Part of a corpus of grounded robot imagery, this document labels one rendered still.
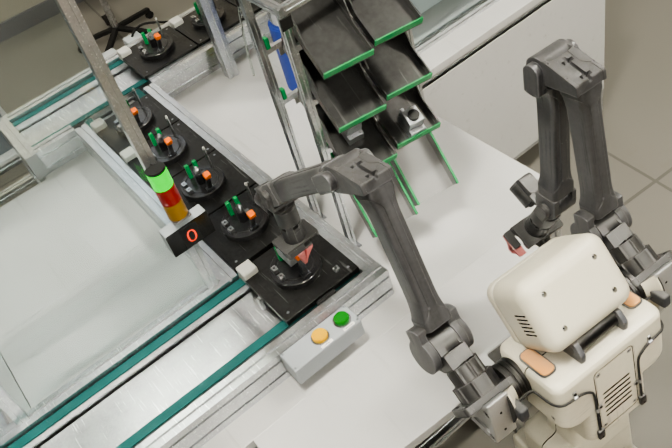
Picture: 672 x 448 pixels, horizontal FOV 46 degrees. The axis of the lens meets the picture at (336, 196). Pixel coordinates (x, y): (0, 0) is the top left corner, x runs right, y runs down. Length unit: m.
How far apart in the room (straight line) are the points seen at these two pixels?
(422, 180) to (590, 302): 0.81
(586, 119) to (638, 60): 2.70
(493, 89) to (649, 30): 1.47
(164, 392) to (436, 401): 0.68
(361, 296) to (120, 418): 0.67
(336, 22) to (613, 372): 0.96
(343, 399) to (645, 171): 2.05
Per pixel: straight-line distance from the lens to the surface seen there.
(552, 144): 1.68
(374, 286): 2.10
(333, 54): 1.84
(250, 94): 2.98
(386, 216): 1.45
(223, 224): 2.29
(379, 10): 1.93
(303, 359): 1.98
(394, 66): 2.01
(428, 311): 1.53
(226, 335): 2.15
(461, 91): 3.03
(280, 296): 2.10
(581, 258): 1.52
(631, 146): 3.77
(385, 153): 2.04
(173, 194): 1.92
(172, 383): 2.12
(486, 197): 2.36
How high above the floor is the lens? 2.54
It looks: 43 degrees down
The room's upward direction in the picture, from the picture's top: 17 degrees counter-clockwise
